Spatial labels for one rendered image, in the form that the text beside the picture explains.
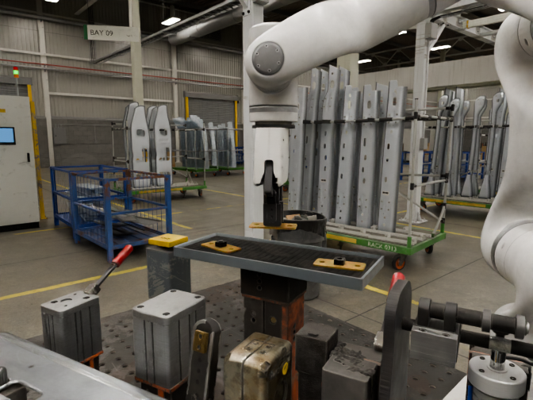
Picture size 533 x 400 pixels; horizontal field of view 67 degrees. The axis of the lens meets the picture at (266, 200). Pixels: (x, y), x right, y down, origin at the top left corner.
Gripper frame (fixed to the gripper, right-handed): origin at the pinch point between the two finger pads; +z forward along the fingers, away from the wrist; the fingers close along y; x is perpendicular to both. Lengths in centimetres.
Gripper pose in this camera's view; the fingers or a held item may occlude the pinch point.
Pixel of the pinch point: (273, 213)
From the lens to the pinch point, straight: 71.5
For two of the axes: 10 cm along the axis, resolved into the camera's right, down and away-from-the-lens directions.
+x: 9.9, 0.2, -1.7
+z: 0.0, 9.9, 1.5
